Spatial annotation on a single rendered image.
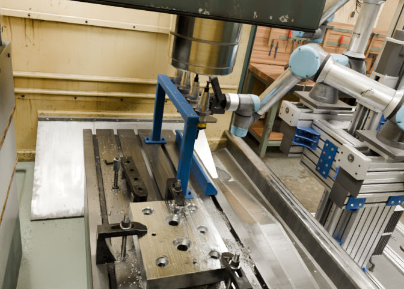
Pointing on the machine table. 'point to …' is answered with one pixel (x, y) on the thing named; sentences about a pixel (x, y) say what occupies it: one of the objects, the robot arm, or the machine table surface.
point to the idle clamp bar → (128, 167)
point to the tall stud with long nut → (116, 171)
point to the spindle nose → (203, 45)
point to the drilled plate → (180, 281)
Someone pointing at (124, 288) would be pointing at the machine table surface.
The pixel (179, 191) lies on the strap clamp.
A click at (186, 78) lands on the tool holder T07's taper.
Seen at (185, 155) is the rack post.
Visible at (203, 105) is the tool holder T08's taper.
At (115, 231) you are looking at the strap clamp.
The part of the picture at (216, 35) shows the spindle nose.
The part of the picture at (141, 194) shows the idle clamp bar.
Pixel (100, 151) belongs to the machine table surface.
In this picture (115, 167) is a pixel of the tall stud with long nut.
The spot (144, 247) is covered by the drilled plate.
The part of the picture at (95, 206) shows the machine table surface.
